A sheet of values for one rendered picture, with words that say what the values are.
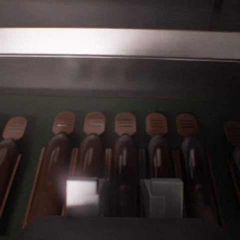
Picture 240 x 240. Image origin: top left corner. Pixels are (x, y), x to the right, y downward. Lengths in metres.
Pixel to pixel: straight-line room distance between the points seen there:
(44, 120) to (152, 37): 0.10
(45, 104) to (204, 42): 0.13
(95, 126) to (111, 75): 0.05
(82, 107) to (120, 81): 0.04
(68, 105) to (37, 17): 0.12
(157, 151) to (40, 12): 0.20
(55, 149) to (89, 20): 0.16
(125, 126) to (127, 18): 0.14
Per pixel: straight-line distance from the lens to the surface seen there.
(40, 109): 0.24
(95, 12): 0.32
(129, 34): 0.23
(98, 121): 0.22
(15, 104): 0.26
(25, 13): 0.33
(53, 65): 0.24
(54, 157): 0.19
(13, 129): 0.22
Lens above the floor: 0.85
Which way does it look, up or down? 44 degrees down
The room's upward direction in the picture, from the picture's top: 3 degrees clockwise
